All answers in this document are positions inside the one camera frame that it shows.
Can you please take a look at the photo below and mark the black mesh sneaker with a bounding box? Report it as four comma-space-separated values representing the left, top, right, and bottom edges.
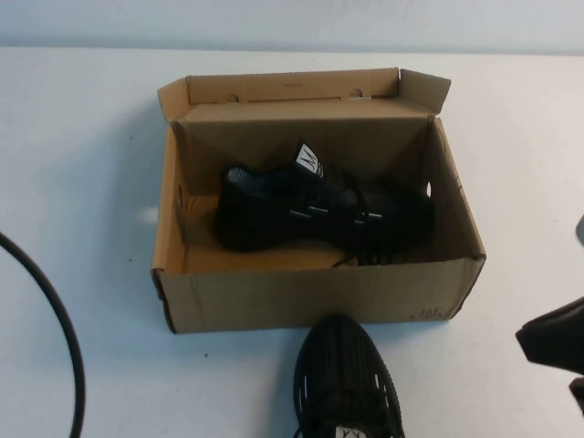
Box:
214, 138, 437, 267
278, 313, 402, 438

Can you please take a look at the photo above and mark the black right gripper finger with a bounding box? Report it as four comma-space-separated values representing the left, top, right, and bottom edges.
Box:
515, 294, 584, 366
567, 377, 584, 438

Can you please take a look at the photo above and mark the black left camera cable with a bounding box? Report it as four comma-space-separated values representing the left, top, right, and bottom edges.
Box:
0, 231, 87, 438

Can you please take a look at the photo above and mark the brown cardboard shoe box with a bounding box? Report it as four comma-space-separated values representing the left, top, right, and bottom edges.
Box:
151, 68, 488, 336

